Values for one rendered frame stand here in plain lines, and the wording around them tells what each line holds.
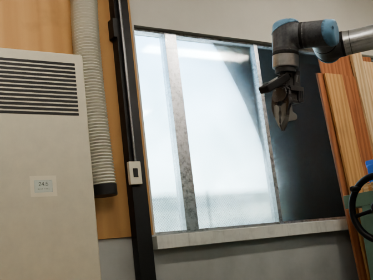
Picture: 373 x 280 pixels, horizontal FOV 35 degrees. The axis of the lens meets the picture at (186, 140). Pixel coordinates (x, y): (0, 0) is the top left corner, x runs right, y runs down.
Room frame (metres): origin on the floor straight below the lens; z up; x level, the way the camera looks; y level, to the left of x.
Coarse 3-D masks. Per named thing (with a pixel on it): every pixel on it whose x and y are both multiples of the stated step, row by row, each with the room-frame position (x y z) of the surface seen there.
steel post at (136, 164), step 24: (120, 0) 3.33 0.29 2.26; (120, 24) 3.30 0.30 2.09; (120, 48) 3.31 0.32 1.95; (120, 72) 3.30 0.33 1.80; (120, 96) 3.32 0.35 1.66; (120, 120) 3.35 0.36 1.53; (144, 168) 3.35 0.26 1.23; (144, 192) 3.34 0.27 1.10; (144, 216) 3.33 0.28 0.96; (144, 240) 3.33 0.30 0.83; (144, 264) 3.32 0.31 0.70
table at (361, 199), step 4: (364, 192) 2.67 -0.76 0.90; (368, 192) 2.66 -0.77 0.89; (372, 192) 2.64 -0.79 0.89; (344, 196) 2.75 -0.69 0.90; (348, 196) 2.74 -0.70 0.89; (360, 196) 2.69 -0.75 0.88; (364, 196) 2.67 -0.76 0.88; (368, 196) 2.66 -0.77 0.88; (372, 196) 2.53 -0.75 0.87; (344, 200) 2.75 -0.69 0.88; (348, 200) 2.74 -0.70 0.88; (356, 200) 2.71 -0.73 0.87; (360, 200) 2.69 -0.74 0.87; (364, 200) 2.68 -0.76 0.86; (368, 200) 2.66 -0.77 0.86; (372, 200) 2.54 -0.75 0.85; (348, 204) 2.74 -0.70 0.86; (356, 204) 2.71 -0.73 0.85; (360, 204) 2.69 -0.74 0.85; (364, 204) 2.68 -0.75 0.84; (368, 204) 2.66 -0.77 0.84; (348, 208) 2.76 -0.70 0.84
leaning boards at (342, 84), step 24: (336, 72) 4.33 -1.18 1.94; (360, 72) 4.42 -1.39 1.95; (336, 96) 4.21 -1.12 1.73; (360, 96) 4.39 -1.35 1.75; (336, 120) 4.17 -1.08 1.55; (360, 120) 4.36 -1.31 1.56; (336, 144) 4.18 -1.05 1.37; (360, 144) 4.32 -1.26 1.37; (336, 168) 4.15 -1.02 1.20; (360, 168) 4.23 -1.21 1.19; (360, 192) 4.19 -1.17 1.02; (360, 240) 4.13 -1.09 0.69; (360, 264) 4.13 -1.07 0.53
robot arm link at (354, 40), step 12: (372, 24) 1.96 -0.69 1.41; (348, 36) 1.97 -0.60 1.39; (360, 36) 1.96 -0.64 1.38; (372, 36) 1.95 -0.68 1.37; (336, 48) 1.99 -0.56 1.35; (348, 48) 1.99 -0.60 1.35; (360, 48) 1.98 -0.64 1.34; (372, 48) 1.98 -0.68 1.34; (324, 60) 2.05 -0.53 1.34; (336, 60) 2.07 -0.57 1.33
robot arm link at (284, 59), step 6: (276, 54) 1.93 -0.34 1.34; (282, 54) 1.92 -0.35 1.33; (288, 54) 1.92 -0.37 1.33; (294, 54) 1.92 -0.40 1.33; (276, 60) 1.93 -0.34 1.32; (282, 60) 1.92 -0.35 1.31; (288, 60) 1.92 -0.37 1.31; (294, 60) 1.92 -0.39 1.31; (276, 66) 1.94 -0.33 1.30; (282, 66) 1.94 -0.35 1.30; (288, 66) 1.93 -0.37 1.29; (294, 66) 1.94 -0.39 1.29
